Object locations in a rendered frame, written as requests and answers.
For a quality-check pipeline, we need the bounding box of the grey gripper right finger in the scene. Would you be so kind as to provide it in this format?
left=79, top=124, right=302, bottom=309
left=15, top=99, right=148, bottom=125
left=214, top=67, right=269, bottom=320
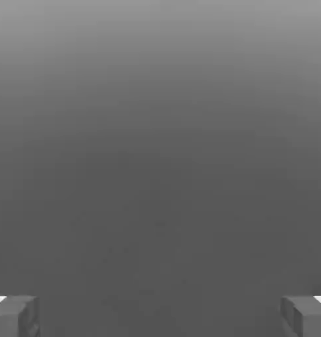
left=279, top=295, right=321, bottom=337

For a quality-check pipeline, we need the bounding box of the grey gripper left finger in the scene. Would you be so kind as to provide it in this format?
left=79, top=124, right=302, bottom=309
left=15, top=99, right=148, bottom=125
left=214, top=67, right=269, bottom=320
left=0, top=294, right=42, bottom=337

